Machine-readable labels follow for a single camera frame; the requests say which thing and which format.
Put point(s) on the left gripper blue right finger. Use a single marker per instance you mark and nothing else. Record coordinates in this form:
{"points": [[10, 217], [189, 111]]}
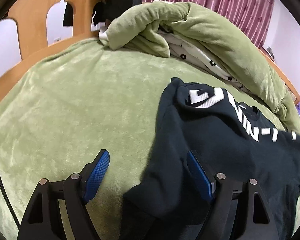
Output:
{"points": [[202, 177]]}

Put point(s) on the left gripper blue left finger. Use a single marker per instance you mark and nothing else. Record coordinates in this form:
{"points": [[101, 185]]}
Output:
{"points": [[93, 174]]}

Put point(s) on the wooden bed frame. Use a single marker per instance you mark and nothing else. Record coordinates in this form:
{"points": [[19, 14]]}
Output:
{"points": [[30, 17]]}

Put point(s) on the dark navy sweatshirt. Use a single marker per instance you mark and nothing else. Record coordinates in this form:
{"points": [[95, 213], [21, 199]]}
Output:
{"points": [[228, 137]]}

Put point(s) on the green folded duvet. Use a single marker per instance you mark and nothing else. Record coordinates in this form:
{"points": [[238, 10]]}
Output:
{"points": [[209, 41]]}

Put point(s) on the green plush bed sheet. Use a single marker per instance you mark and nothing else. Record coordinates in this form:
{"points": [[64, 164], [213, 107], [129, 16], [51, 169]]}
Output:
{"points": [[86, 98]]}

